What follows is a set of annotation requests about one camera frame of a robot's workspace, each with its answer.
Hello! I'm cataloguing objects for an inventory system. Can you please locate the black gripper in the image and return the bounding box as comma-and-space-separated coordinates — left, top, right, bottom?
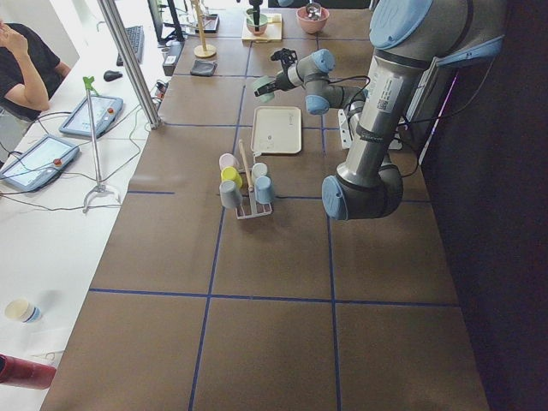
249, 0, 263, 27
254, 71, 292, 96

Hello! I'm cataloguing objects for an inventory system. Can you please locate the green cup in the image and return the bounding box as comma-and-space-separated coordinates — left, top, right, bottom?
252, 76, 277, 103

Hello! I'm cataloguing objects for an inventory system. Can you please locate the cream rabbit tray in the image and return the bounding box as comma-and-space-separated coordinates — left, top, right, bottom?
251, 106, 302, 155

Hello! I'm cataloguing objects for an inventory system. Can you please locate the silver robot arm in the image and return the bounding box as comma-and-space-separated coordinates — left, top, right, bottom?
253, 1, 507, 220

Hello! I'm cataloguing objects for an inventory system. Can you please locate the white cup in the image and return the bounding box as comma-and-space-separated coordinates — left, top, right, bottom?
251, 162, 269, 182

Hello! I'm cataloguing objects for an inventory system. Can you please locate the pink cup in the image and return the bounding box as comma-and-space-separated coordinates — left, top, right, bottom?
218, 153, 240, 170

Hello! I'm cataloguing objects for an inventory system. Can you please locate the yellow cup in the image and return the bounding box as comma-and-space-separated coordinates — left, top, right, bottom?
221, 166, 243, 188

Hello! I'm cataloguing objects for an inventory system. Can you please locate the light blue cup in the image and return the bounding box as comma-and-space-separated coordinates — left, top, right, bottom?
254, 176, 275, 205

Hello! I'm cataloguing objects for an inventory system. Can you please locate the grey cup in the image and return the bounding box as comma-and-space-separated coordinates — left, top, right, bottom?
219, 180, 242, 209

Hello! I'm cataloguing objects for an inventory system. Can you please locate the paper cup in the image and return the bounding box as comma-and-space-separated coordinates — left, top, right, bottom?
4, 298, 42, 324

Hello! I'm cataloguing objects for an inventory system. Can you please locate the green bowl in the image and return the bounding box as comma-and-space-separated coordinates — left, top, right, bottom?
245, 9, 269, 36

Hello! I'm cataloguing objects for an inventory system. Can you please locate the wooden cutting board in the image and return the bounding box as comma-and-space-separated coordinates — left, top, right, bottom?
241, 13, 283, 42

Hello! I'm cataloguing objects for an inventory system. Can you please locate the metal scoop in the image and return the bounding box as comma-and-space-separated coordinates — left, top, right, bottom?
305, 2, 322, 21

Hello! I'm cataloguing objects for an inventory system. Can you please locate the pink bowl with ice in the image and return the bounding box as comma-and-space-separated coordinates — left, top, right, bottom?
296, 7, 330, 34

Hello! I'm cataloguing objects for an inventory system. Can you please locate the wooden mug tree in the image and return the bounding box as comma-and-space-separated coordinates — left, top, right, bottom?
191, 0, 217, 59

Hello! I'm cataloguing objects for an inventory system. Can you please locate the grey folded cloth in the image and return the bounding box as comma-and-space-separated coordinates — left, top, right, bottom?
189, 59, 217, 77

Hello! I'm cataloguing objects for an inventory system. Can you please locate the black box with label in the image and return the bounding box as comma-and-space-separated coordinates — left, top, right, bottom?
162, 41, 183, 76

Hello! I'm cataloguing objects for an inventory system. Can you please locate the black keyboard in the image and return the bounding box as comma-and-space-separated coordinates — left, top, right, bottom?
125, 26, 145, 64

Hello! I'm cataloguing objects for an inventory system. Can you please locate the black computer mouse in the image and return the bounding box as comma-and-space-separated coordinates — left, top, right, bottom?
103, 70, 122, 82

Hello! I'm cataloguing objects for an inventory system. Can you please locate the far teach pendant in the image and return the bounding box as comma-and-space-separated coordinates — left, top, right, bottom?
59, 95, 124, 138

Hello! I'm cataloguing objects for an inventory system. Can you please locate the teach pendant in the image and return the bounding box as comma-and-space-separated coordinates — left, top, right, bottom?
1, 134, 80, 192
59, 95, 124, 138

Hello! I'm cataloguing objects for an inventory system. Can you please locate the green tipped metal stand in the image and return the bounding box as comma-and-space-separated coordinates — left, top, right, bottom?
82, 76, 121, 214

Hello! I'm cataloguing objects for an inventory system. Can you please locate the seated person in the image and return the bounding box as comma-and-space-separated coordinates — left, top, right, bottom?
1, 21, 71, 122

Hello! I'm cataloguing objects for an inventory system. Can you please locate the near teach pendant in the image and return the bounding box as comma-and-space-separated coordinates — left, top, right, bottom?
1, 134, 80, 192

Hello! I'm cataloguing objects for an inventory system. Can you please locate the red bottle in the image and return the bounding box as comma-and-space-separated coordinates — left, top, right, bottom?
1, 354, 57, 390

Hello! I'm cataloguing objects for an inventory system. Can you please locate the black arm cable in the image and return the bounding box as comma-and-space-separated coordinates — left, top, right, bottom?
325, 74, 372, 112

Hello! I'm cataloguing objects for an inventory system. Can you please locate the white pedestal column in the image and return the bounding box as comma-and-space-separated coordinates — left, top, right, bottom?
337, 109, 402, 151

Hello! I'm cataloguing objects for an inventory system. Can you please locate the white wire cup rack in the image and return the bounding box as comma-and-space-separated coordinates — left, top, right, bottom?
227, 140, 273, 220

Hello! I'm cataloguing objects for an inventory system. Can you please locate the aluminium frame post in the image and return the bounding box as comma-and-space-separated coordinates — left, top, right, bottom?
98, 0, 161, 129

